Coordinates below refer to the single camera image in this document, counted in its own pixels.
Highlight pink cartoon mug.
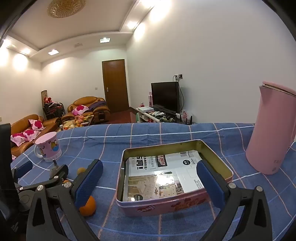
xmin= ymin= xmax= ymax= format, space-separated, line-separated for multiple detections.
xmin=34 ymin=131 xmax=62 ymax=163

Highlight pink tin box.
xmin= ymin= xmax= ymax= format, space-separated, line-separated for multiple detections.
xmin=116 ymin=139 xmax=234 ymax=217

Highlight stacked black chairs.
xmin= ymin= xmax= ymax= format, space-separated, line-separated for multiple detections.
xmin=43 ymin=102 xmax=65 ymax=120

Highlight pile of snacks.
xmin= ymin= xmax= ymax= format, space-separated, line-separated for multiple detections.
xmin=67 ymin=115 xmax=92 ymax=127

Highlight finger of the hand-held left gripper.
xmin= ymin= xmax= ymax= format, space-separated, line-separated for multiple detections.
xmin=14 ymin=164 xmax=69 ymax=193
xmin=11 ymin=159 xmax=33 ymax=184

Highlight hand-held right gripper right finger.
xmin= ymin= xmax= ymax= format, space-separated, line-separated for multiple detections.
xmin=196 ymin=160 xmax=273 ymax=241

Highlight printed paper sheet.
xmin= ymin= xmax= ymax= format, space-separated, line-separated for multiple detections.
xmin=122 ymin=150 xmax=205 ymax=202

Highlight brown leather armchair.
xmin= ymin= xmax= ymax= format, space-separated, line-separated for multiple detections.
xmin=61 ymin=96 xmax=110 ymax=124

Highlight glass coffee table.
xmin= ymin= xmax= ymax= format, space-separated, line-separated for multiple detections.
xmin=59 ymin=115 xmax=94 ymax=131

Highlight gold ceiling lamp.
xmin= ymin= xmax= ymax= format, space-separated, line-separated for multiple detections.
xmin=47 ymin=0 xmax=80 ymax=18

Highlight blue checked cloth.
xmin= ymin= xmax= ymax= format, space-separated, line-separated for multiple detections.
xmin=10 ymin=122 xmax=296 ymax=241

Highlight black television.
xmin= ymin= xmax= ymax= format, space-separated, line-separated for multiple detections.
xmin=151 ymin=81 xmax=181 ymax=114

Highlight purple blanket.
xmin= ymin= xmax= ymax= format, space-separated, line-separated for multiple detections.
xmin=88 ymin=100 xmax=107 ymax=112

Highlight pink electric kettle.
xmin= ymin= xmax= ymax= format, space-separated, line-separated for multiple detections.
xmin=245 ymin=81 xmax=296 ymax=175

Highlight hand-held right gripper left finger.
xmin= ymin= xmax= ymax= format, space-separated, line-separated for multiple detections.
xmin=26 ymin=159 xmax=104 ymax=241

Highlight black power cable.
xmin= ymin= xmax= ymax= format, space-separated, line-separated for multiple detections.
xmin=179 ymin=79 xmax=186 ymax=114

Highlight white television stand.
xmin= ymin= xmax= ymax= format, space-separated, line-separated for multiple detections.
xmin=136 ymin=107 xmax=181 ymax=124

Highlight brown leather sofa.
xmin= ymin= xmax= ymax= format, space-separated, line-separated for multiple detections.
xmin=10 ymin=114 xmax=62 ymax=158

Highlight brown wooden door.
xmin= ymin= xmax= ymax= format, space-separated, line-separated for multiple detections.
xmin=102 ymin=59 xmax=129 ymax=113

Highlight red clothing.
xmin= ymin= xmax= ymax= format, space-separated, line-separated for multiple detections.
xmin=44 ymin=97 xmax=60 ymax=107

